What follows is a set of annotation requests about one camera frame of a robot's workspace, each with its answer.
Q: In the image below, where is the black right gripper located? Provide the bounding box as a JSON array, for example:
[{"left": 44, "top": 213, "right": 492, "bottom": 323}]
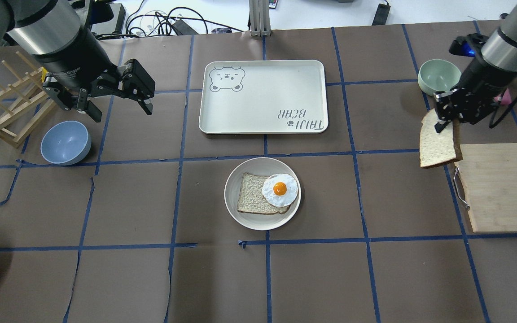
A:
[{"left": 434, "top": 58, "right": 517, "bottom": 133}]

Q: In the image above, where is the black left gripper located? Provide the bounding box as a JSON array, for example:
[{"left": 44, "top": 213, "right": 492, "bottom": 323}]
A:
[{"left": 42, "top": 58, "right": 156, "bottom": 123}]

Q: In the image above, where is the bread slice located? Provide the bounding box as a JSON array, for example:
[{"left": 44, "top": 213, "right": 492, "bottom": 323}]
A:
[
  {"left": 419, "top": 109, "right": 462, "bottom": 168},
  {"left": 237, "top": 173, "right": 290, "bottom": 215}
]

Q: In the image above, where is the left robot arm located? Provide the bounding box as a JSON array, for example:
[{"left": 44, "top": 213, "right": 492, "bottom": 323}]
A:
[{"left": 0, "top": 0, "right": 155, "bottom": 122}]

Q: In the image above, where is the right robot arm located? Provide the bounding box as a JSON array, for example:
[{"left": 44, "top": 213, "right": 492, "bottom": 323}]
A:
[{"left": 434, "top": 5, "right": 517, "bottom": 133}]

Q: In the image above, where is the bread slice on plate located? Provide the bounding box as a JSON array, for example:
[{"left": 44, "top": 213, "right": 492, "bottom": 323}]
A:
[{"left": 237, "top": 173, "right": 290, "bottom": 215}]

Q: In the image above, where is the cream round plate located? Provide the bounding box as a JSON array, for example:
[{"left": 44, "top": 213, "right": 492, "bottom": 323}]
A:
[{"left": 224, "top": 157, "right": 302, "bottom": 231}]

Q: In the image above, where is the green bowl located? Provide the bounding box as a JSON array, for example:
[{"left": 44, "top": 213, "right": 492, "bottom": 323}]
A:
[{"left": 418, "top": 59, "right": 462, "bottom": 96}]

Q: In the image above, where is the blue bowl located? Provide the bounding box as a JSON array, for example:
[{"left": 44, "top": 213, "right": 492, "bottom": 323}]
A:
[{"left": 40, "top": 120, "right": 92, "bottom": 166}]

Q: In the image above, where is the pink cloth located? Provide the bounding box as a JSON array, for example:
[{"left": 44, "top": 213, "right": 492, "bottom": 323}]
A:
[{"left": 494, "top": 88, "right": 512, "bottom": 106}]

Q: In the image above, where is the wooden cutting board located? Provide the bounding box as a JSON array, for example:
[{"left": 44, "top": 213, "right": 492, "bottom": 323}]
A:
[{"left": 452, "top": 143, "right": 517, "bottom": 233}]

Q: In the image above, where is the wooden dish rack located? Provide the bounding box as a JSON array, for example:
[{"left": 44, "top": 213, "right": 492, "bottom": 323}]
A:
[{"left": 0, "top": 51, "right": 56, "bottom": 148}]

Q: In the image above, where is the black power adapter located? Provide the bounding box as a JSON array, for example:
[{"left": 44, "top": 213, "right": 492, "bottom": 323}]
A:
[{"left": 372, "top": 0, "right": 390, "bottom": 25}]

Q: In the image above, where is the cream bear tray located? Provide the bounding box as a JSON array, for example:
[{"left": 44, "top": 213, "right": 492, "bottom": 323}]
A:
[{"left": 198, "top": 60, "right": 329, "bottom": 135}]

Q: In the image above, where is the fried egg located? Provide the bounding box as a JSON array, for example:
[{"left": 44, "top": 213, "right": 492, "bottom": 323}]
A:
[{"left": 261, "top": 174, "right": 299, "bottom": 207}]

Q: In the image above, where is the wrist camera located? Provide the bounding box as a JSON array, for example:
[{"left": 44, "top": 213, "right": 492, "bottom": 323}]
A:
[{"left": 448, "top": 33, "right": 489, "bottom": 57}]

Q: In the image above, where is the black cable bundle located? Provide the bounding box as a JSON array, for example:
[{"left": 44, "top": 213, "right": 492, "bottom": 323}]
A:
[{"left": 97, "top": 0, "right": 245, "bottom": 40}]

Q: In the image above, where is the aluminium frame post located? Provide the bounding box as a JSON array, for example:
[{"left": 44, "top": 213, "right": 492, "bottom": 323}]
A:
[{"left": 249, "top": 0, "right": 272, "bottom": 37}]

